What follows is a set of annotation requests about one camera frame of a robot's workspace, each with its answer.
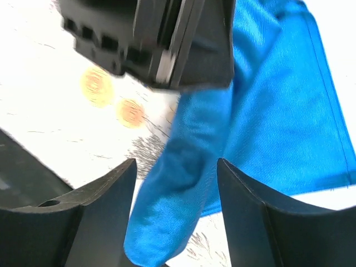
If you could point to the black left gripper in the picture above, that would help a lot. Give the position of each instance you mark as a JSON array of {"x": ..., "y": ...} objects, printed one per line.
[{"x": 164, "y": 44}]

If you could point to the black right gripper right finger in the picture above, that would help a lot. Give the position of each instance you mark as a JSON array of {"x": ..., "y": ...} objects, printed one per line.
[{"x": 267, "y": 228}]

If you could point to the blue cloth napkin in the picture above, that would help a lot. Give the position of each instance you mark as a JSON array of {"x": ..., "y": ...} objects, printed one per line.
[{"x": 280, "y": 122}]

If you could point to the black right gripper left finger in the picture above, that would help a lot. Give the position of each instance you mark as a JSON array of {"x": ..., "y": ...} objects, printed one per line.
[{"x": 84, "y": 227}]

